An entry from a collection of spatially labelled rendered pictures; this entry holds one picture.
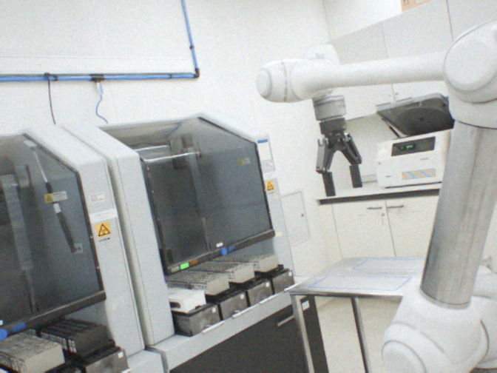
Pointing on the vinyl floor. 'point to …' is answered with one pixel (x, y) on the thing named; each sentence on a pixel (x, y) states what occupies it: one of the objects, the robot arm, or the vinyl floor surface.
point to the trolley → (359, 290)
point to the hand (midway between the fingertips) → (344, 188)
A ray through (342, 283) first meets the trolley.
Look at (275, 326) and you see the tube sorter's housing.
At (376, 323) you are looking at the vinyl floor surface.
